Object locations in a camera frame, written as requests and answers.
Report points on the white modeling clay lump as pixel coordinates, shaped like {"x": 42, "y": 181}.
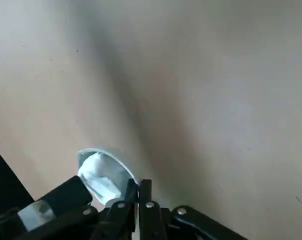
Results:
{"x": 96, "y": 170}

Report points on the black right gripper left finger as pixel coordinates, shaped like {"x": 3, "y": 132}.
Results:
{"x": 66, "y": 225}

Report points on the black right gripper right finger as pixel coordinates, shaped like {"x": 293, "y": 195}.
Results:
{"x": 151, "y": 220}

